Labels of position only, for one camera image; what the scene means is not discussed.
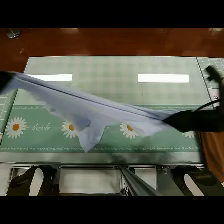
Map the black cable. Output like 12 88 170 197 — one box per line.
192 99 222 113

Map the light blue shirt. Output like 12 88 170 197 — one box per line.
4 71 178 154

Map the brown garment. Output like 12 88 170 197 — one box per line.
195 129 224 184

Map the silver frame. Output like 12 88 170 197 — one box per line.
0 161 224 197

